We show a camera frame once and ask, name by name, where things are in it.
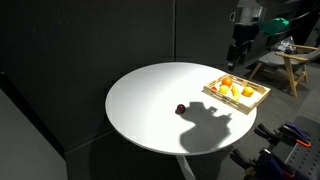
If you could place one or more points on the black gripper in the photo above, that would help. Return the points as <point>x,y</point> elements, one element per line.
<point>246,35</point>

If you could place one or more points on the yellow banana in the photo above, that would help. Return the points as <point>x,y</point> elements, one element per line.
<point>236,93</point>

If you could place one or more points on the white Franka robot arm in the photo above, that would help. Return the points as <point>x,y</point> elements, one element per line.
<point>246,15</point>

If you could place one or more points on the light wooden slatted tray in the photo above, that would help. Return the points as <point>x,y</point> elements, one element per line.
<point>253,101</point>

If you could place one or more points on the large orange fruit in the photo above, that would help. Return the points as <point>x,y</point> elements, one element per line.
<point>227,82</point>

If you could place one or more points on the small yellow lemon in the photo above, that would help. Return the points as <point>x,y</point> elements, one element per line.
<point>224,89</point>

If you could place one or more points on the yellow-orange round fruit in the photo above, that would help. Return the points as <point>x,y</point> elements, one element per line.
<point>247,91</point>

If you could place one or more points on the small red fruit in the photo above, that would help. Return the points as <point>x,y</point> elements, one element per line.
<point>214,88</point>

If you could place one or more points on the clear plastic bag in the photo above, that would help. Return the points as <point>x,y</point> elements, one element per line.
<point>285,45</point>

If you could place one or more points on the wooden chair grey cushion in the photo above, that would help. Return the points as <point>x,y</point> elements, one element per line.
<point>290,70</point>

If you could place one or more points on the dark red plum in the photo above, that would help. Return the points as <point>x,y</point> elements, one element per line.
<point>180,108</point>

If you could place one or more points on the perforated metal breadboard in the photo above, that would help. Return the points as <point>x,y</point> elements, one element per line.
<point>305,163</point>

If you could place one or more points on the green wrist camera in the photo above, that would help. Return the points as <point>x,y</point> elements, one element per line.
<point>275,26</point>

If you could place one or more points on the white table pedestal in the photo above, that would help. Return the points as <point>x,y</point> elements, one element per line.
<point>185,168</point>

